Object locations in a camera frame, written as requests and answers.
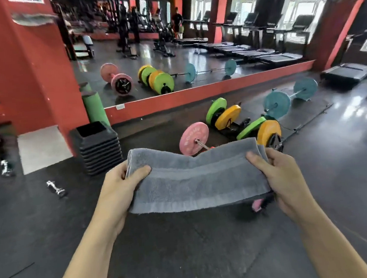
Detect person's left hand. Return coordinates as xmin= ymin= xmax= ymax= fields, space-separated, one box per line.
xmin=86 ymin=157 xmax=159 ymax=242

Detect person's right hand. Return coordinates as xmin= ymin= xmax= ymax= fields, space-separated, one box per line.
xmin=245 ymin=143 xmax=323 ymax=229

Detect person's left forearm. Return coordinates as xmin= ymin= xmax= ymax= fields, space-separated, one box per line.
xmin=37 ymin=215 xmax=124 ymax=278

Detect person's right forearm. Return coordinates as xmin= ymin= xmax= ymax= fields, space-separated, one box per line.
xmin=294 ymin=198 xmax=367 ymax=278

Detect black stacked step platforms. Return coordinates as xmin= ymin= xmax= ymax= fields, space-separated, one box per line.
xmin=68 ymin=119 xmax=126 ymax=178

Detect small chrome dumbbell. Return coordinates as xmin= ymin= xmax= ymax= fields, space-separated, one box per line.
xmin=45 ymin=178 xmax=68 ymax=200

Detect black empty barbell bar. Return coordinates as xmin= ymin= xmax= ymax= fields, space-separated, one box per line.
xmin=277 ymin=101 xmax=338 ymax=144

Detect barbell with teal plates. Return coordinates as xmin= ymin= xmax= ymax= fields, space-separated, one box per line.
xmin=259 ymin=75 xmax=322 ymax=122

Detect barbell green yellow plates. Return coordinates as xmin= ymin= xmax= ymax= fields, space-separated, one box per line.
xmin=203 ymin=91 xmax=285 ymax=161

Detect green rolled mat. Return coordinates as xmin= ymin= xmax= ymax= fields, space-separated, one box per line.
xmin=80 ymin=88 xmax=112 ymax=131

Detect grey metal checker plate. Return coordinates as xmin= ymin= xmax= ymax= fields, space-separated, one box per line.
xmin=16 ymin=124 xmax=75 ymax=177

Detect barbell with pink plates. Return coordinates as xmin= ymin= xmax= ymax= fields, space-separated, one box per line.
xmin=176 ymin=114 xmax=277 ymax=222

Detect black treadmill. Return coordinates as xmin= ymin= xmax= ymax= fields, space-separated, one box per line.
xmin=315 ymin=30 xmax=367 ymax=93

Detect white paper sign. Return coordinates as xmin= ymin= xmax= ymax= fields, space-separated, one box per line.
xmin=8 ymin=0 xmax=45 ymax=8

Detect large wall mirror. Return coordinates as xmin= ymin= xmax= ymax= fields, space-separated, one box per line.
xmin=52 ymin=0 xmax=318 ymax=113

